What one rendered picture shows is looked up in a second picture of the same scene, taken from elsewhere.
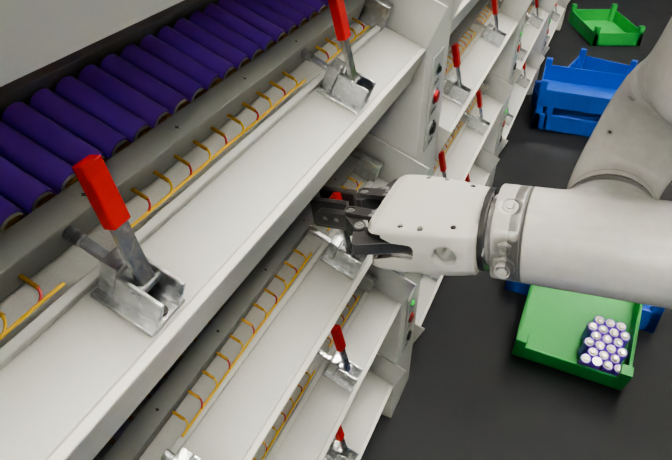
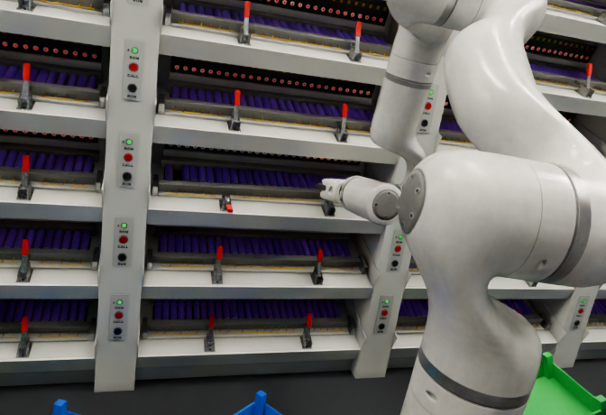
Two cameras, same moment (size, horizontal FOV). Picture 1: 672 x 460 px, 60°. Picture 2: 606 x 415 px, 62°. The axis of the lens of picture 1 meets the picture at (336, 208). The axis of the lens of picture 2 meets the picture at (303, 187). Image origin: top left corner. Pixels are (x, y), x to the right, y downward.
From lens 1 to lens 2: 0.97 m
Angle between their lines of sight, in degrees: 47
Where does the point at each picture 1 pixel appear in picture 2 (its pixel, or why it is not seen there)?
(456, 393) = (399, 398)
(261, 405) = (258, 210)
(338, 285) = (317, 213)
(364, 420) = (331, 345)
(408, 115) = (392, 179)
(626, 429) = not seen: outside the picture
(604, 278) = (353, 198)
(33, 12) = (233, 54)
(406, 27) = not seen: hidden behind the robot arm
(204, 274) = (250, 133)
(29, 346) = (211, 120)
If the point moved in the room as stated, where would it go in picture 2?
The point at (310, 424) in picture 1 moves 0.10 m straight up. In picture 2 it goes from (288, 278) to (293, 243)
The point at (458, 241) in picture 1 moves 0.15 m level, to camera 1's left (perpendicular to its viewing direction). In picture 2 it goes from (335, 184) to (293, 167)
